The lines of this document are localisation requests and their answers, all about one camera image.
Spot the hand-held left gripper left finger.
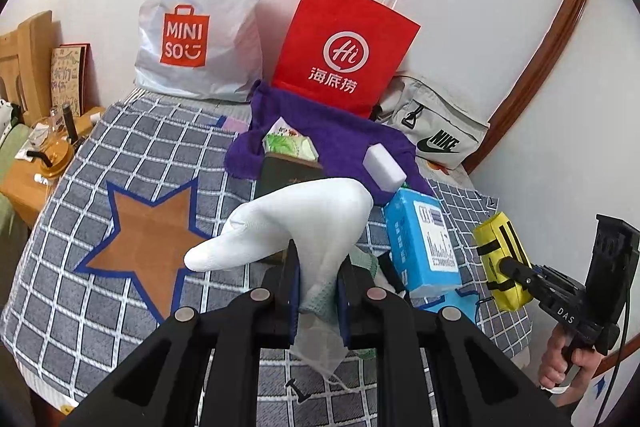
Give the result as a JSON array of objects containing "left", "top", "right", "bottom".
[{"left": 60, "top": 239, "right": 302, "bottom": 427}]

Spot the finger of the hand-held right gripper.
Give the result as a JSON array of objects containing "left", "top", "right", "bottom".
[{"left": 499, "top": 258, "right": 546, "bottom": 298}]

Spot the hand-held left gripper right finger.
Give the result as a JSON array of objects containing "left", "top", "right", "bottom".
[{"left": 336, "top": 257, "right": 576, "bottom": 427}]

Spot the yellow zip pouch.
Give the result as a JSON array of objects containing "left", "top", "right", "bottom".
[{"left": 472, "top": 211, "right": 535, "bottom": 313}]

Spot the white mesh drawstring bag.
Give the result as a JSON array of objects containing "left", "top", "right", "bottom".
[{"left": 292, "top": 279, "right": 352, "bottom": 390}]

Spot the white sponge block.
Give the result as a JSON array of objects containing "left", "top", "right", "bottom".
[{"left": 362, "top": 144, "right": 407, "bottom": 194}]

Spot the green packet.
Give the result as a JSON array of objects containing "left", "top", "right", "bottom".
[{"left": 263, "top": 117, "right": 321, "bottom": 164}]

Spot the person's right hand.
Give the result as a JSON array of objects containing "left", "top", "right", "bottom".
[{"left": 539, "top": 332, "right": 608, "bottom": 392}]

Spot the green cloth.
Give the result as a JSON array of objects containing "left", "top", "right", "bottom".
[{"left": 350, "top": 247, "right": 381, "bottom": 280}]

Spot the blue star marker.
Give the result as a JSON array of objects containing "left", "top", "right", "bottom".
[{"left": 415, "top": 289, "right": 481, "bottom": 325}]

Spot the blue tissue pack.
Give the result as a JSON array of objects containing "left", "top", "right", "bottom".
[{"left": 384, "top": 188, "right": 462, "bottom": 300}]

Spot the dark green tea tin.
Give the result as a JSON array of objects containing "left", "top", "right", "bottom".
[{"left": 254, "top": 152, "right": 330, "bottom": 265}]

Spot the brown star marker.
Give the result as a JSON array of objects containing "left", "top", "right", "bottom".
[{"left": 74, "top": 179, "right": 221, "bottom": 323}]

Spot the purple towel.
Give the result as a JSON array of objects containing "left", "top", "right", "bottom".
[{"left": 223, "top": 79, "right": 436, "bottom": 208}]

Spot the grey waist bag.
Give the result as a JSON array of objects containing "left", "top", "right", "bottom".
[{"left": 372, "top": 75, "right": 492, "bottom": 170}]

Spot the grey plaid cloth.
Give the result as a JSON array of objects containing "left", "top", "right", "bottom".
[{"left": 0, "top": 99, "right": 531, "bottom": 408}]

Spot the black bottle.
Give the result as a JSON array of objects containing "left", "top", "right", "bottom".
[{"left": 60, "top": 104, "right": 77, "bottom": 142}]

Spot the red paper bag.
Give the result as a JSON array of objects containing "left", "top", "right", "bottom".
[{"left": 271, "top": 0, "right": 421, "bottom": 120}]

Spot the wooden nightstand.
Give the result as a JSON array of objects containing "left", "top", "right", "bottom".
[{"left": 0, "top": 105, "right": 106, "bottom": 228}]

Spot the illustrated notebook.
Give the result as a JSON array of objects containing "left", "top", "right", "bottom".
[{"left": 50, "top": 43, "right": 92, "bottom": 118}]

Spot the green blanket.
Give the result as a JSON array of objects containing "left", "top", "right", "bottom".
[{"left": 0, "top": 124, "right": 30, "bottom": 258}]

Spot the wooden headboard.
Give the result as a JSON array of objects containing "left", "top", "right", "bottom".
[{"left": 0, "top": 10, "right": 53, "bottom": 128}]

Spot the black strap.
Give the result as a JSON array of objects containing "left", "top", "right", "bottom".
[{"left": 376, "top": 251, "right": 416, "bottom": 305}]

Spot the black cable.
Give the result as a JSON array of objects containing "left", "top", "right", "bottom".
[{"left": 597, "top": 302, "right": 632, "bottom": 427}]

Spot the wooden door frame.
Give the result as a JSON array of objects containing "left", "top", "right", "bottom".
[{"left": 462, "top": 0, "right": 601, "bottom": 178}]

